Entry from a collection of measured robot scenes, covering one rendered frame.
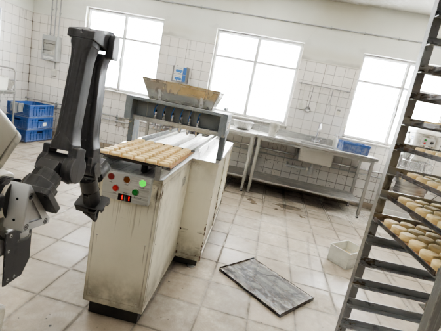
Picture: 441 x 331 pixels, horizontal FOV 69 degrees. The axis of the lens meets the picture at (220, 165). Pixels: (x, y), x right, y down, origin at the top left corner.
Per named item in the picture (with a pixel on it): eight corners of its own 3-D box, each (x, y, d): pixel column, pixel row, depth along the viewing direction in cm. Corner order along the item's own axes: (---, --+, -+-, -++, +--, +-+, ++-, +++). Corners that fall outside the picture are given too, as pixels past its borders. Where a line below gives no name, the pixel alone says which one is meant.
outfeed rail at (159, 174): (212, 138, 349) (214, 132, 348) (215, 138, 349) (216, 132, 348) (153, 180, 153) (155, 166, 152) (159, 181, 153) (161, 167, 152)
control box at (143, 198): (104, 194, 162) (107, 167, 159) (149, 204, 160) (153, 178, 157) (100, 196, 159) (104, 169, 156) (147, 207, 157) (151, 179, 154)
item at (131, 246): (130, 255, 244) (147, 140, 227) (173, 265, 242) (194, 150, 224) (79, 313, 176) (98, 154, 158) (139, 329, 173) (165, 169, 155)
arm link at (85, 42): (63, 10, 84) (100, 17, 83) (89, 31, 98) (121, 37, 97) (32, 177, 86) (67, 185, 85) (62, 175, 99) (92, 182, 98)
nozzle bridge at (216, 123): (137, 137, 260) (143, 95, 254) (224, 156, 255) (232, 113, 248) (119, 142, 228) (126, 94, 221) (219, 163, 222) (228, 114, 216)
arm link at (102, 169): (67, 161, 100) (94, 167, 99) (86, 141, 109) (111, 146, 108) (73, 190, 107) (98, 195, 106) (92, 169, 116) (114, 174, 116)
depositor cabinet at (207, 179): (157, 201, 370) (169, 129, 353) (218, 215, 364) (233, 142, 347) (106, 249, 245) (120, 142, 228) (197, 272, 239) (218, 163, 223)
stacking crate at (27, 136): (32, 134, 579) (33, 123, 575) (52, 139, 572) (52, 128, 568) (4, 137, 521) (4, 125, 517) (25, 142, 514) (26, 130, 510)
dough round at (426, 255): (416, 253, 94) (418, 246, 93) (436, 259, 92) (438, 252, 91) (420, 259, 89) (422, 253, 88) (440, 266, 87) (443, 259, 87)
